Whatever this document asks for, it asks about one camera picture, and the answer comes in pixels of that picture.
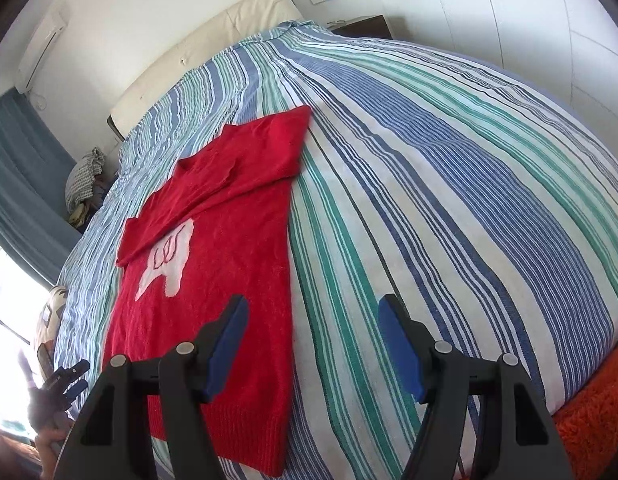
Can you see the white wardrobe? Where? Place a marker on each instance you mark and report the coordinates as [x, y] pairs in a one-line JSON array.
[[514, 10]]

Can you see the beige patterned pillow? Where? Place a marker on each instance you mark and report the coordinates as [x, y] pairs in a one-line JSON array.
[[53, 312]]

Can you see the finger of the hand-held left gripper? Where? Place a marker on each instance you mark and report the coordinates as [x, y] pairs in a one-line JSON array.
[[75, 389], [69, 371]]

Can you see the white air conditioner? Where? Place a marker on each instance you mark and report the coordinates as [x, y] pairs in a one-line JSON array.
[[39, 55]]

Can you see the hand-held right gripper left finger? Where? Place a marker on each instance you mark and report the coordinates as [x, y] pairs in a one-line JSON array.
[[228, 347]]

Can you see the red sweater with white dog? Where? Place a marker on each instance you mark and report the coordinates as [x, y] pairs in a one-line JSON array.
[[229, 240]]

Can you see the orange shaggy rug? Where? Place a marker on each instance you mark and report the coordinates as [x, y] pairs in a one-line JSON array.
[[594, 420]]

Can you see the yellow green cloth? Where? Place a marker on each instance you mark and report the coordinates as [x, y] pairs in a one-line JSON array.
[[79, 215]]

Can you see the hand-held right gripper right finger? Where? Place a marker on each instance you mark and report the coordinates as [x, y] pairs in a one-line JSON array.
[[400, 352]]

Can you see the dark wooden nightstand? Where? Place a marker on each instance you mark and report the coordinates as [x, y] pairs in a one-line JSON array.
[[364, 25]]

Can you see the person's left hand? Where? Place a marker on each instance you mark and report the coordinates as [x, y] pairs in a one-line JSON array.
[[51, 447]]

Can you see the pile of patterned clothes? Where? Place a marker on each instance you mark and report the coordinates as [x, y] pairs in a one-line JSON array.
[[84, 177]]

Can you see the black smartphone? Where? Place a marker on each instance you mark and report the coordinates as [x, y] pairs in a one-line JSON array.
[[44, 360]]

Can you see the teal curtain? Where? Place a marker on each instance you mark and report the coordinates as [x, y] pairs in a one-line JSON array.
[[19, 170]]

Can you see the blue green striped bed sheet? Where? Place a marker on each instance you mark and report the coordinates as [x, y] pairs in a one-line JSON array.
[[439, 185]]

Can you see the cream padded headboard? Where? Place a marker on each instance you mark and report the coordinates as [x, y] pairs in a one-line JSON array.
[[214, 50]]

